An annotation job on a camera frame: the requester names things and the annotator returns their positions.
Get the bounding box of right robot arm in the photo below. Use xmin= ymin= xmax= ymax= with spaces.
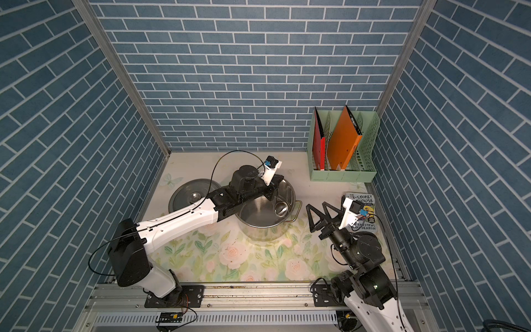
xmin=306 ymin=198 xmax=413 ymax=331

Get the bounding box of treehouse paperback book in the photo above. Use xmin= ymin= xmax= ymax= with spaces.
xmin=342 ymin=192 xmax=378 ymax=234

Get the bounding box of orange folder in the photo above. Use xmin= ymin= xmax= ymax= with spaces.
xmin=326 ymin=105 xmax=362 ymax=171

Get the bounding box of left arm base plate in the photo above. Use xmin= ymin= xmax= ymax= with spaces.
xmin=144 ymin=285 xmax=205 ymax=308

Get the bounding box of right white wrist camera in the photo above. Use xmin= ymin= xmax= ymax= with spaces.
xmin=339 ymin=198 xmax=369 ymax=229

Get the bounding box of red folder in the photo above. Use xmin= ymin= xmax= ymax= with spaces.
xmin=313 ymin=108 xmax=326 ymax=170

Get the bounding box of stainless steel pot lid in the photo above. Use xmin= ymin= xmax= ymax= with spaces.
xmin=168 ymin=178 xmax=221 ymax=213

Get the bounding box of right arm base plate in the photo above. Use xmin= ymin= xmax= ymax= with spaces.
xmin=310 ymin=284 xmax=344 ymax=307

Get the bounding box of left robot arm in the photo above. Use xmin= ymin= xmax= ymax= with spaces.
xmin=108 ymin=165 xmax=284 ymax=298

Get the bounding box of small black circuit board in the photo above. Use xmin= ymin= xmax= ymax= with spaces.
xmin=156 ymin=312 xmax=183 ymax=325

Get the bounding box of aluminium front rail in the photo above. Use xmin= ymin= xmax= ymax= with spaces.
xmin=74 ymin=282 xmax=438 ymax=331

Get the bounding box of steel ladle black handle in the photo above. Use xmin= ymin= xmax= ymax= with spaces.
xmin=274 ymin=201 xmax=290 ymax=218

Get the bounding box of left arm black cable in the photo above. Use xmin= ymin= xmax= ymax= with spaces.
xmin=88 ymin=149 xmax=266 ymax=277

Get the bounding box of green plastic file rack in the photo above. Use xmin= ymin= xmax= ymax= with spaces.
xmin=307 ymin=109 xmax=380 ymax=183

